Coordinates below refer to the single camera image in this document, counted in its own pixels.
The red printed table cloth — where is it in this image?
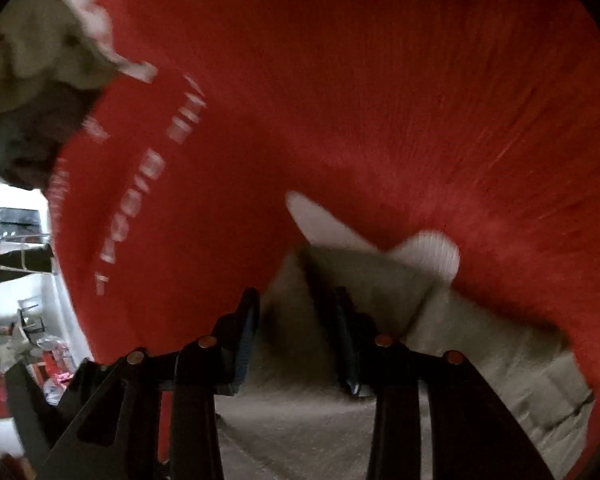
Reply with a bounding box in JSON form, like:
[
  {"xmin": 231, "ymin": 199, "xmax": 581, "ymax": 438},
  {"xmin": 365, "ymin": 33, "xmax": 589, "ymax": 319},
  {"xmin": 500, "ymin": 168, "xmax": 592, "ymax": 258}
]
[{"xmin": 45, "ymin": 0, "xmax": 600, "ymax": 480}]

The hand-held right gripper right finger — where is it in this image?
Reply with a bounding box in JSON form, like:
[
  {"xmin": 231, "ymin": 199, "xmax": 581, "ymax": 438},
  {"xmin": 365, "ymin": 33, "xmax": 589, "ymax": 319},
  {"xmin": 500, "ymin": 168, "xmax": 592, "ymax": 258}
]
[{"xmin": 332, "ymin": 287, "xmax": 556, "ymax": 480}]

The pile of crumpled cloths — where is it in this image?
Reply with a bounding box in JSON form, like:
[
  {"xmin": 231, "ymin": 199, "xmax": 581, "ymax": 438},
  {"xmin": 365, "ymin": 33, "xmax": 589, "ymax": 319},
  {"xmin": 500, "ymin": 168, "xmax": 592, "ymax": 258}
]
[{"xmin": 0, "ymin": 0, "xmax": 158, "ymax": 118}]

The dark crumpled cloth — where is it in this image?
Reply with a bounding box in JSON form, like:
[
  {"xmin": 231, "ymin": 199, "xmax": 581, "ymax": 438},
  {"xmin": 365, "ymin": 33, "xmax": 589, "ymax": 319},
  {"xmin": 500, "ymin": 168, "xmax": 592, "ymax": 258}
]
[{"xmin": 0, "ymin": 82, "xmax": 98, "ymax": 192}]

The grey-beige small garment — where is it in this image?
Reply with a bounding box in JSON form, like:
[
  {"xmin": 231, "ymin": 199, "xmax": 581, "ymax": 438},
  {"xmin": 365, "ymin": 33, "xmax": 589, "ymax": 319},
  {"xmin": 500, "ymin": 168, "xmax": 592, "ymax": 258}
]
[{"xmin": 214, "ymin": 190, "xmax": 596, "ymax": 480}]

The metal frame chair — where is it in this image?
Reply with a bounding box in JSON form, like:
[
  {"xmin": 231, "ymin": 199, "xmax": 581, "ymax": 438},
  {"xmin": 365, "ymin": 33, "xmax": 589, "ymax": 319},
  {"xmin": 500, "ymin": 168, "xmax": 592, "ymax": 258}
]
[{"xmin": 0, "ymin": 232, "xmax": 57, "ymax": 286}]

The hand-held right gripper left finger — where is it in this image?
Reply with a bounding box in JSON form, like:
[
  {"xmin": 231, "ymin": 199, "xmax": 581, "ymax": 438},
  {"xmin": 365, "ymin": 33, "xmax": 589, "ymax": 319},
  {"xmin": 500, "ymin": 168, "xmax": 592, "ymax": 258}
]
[{"xmin": 37, "ymin": 287, "xmax": 261, "ymax": 480}]

